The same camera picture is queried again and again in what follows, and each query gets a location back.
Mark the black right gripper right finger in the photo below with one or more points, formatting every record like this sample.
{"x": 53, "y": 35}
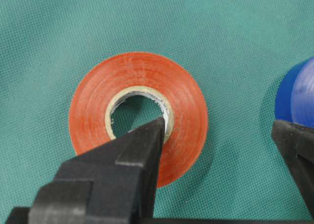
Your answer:
{"x": 295, "y": 143}

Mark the green table cloth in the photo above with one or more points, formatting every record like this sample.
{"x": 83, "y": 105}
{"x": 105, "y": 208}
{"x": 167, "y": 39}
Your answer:
{"x": 238, "y": 51}

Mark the blue tape roll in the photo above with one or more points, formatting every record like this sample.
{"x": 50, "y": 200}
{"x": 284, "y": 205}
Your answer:
{"x": 294, "y": 101}

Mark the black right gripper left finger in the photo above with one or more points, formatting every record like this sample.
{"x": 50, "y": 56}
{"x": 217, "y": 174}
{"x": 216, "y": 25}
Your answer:
{"x": 114, "y": 183}

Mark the red tape roll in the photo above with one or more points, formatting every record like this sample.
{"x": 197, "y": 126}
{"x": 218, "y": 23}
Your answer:
{"x": 157, "y": 78}

